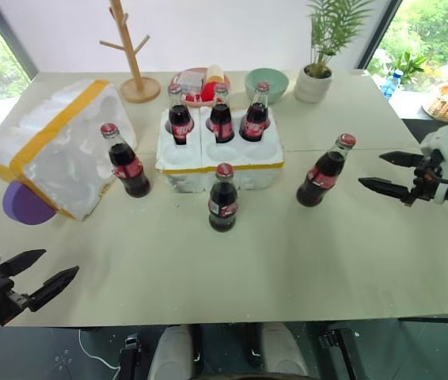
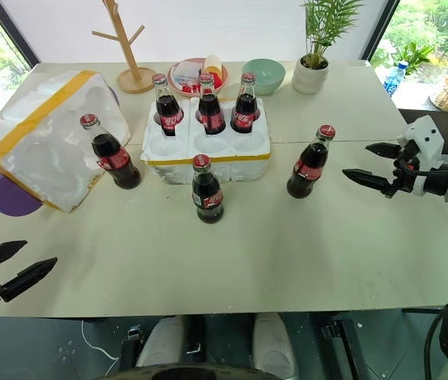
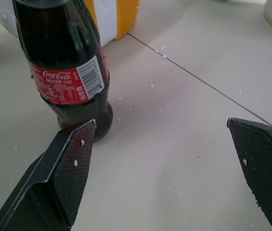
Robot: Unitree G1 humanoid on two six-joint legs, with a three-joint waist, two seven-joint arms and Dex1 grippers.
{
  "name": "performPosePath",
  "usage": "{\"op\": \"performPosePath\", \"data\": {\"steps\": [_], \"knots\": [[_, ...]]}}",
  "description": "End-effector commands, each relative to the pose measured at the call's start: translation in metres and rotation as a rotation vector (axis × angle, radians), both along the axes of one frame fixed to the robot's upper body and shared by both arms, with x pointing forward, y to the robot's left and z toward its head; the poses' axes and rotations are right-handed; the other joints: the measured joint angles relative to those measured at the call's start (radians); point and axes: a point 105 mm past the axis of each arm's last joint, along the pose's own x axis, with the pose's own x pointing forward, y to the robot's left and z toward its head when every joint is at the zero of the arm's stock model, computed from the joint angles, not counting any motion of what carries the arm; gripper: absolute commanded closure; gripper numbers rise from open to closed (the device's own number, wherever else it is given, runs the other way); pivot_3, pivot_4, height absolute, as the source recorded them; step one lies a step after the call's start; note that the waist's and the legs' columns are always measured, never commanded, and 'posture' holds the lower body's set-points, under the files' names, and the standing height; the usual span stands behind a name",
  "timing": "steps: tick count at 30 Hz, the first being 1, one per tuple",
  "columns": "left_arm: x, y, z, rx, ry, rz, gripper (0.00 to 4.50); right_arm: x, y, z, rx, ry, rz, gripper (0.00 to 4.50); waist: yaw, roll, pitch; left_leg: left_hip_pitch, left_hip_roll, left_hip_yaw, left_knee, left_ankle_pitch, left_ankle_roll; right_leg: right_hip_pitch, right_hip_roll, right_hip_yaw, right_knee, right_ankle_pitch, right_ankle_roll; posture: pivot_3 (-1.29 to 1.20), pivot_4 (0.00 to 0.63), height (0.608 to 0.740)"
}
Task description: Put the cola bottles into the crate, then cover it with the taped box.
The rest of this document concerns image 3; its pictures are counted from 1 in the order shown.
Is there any white foam box, yellow tape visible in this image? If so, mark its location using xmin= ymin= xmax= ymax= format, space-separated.
xmin=0 ymin=0 xmax=141 ymax=46

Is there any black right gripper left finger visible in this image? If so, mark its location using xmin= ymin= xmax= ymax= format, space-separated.
xmin=0 ymin=119 xmax=96 ymax=231

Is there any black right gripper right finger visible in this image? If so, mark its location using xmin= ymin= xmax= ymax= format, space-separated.
xmin=226 ymin=117 xmax=272 ymax=231

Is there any cola bottle with red label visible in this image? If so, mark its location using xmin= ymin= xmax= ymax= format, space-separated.
xmin=12 ymin=0 xmax=114 ymax=143

